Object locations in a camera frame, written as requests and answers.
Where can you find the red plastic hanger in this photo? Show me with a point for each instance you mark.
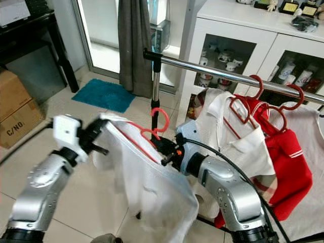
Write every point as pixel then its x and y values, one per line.
pixel 301 96
pixel 282 119
pixel 261 87
pixel 147 132

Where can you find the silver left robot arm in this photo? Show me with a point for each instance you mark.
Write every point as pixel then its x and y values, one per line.
pixel 40 190

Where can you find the teal floor mat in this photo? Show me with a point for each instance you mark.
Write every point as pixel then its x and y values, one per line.
pixel 104 95

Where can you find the printed cardboard box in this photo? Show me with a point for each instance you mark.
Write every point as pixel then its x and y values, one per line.
pixel 20 126

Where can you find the white polo shirt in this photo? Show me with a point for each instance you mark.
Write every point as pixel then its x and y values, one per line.
pixel 243 147

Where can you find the grey panel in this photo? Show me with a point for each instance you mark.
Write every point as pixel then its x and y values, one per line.
pixel 33 71

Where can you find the plain cardboard box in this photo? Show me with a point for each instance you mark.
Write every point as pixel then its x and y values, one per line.
pixel 12 93

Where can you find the grey curtain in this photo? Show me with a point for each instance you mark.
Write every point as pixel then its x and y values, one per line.
pixel 134 45

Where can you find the grey robot leg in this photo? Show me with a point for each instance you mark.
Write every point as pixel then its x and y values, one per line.
pixel 105 239

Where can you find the metal clothes rack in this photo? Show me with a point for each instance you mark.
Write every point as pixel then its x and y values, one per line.
pixel 223 73

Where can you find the black side table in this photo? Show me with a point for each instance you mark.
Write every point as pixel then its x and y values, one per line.
pixel 30 35

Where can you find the red shirt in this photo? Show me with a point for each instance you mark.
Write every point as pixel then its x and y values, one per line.
pixel 291 162

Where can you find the white box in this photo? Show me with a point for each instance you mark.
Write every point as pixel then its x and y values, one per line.
pixel 12 11

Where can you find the small cream figurine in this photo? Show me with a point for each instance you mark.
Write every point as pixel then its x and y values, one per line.
pixel 272 5

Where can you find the black gold plaque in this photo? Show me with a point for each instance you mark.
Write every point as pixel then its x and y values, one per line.
pixel 309 10
pixel 290 7

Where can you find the black glossy object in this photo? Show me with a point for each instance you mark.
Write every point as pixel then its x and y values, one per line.
pixel 306 24

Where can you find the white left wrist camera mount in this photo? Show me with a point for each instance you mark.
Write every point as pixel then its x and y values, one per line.
pixel 67 131

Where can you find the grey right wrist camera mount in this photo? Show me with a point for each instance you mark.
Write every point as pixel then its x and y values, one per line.
pixel 185 136

